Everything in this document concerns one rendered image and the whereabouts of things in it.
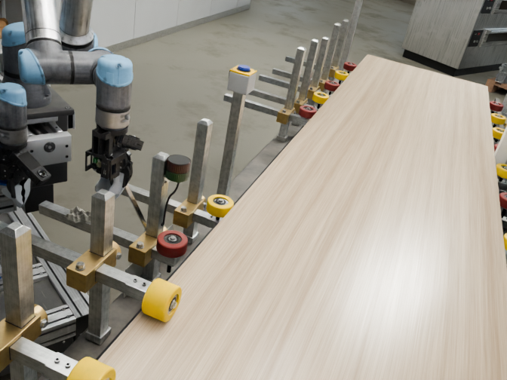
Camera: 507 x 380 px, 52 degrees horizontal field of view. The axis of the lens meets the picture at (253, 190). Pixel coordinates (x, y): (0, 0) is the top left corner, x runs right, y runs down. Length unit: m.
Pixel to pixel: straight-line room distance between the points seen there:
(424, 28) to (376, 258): 6.75
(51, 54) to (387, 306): 0.98
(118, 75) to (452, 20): 6.97
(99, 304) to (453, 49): 7.02
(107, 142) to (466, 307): 0.98
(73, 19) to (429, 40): 6.80
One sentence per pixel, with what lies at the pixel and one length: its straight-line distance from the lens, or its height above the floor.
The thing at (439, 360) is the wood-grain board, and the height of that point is 0.90.
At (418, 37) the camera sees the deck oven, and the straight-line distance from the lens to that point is 8.15.
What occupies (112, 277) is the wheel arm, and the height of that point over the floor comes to 0.96.
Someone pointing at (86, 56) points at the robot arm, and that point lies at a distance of 1.27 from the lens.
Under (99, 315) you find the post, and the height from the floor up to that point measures 0.79.
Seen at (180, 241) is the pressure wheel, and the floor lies 0.90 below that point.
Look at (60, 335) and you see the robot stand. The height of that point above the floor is 0.17.
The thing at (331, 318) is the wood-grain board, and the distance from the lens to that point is 1.26.
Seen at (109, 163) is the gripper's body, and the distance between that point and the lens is 1.24.
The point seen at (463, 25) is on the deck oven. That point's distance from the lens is 7.82.
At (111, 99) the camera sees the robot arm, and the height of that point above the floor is 1.28.
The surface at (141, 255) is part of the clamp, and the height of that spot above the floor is 0.86.
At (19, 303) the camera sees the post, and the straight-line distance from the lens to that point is 1.02.
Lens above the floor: 1.72
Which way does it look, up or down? 29 degrees down
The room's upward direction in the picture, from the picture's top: 11 degrees clockwise
